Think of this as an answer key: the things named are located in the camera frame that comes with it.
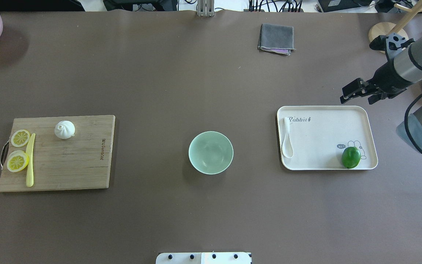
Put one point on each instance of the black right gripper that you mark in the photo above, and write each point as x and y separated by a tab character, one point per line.
384	80

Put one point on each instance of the white ceramic spoon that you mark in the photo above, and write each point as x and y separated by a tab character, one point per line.
286	147

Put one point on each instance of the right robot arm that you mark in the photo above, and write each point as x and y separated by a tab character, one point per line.
402	70

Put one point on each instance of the light green bowl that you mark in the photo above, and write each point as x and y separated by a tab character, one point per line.
211	152

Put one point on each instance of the cream rabbit serving tray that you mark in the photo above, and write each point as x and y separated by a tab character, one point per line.
320	134

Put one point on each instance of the wooden mug tree stand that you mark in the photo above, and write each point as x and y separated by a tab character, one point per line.
386	28

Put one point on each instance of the green lime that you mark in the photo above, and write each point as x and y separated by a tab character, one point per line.
351	157

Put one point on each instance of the folded grey cloth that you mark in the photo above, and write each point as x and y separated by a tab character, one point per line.
276	38

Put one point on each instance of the bamboo cutting board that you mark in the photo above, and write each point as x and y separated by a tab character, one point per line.
81	162

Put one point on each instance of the yellow plastic knife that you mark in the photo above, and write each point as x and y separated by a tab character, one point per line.
29	152

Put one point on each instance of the upper lemon slice stack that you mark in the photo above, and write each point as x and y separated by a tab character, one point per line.
20	138

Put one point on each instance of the lower lemon slice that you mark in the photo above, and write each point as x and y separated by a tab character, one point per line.
17	161

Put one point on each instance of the aluminium frame post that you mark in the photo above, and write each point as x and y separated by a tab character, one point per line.
205	8

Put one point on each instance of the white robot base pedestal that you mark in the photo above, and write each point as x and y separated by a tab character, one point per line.
226	257

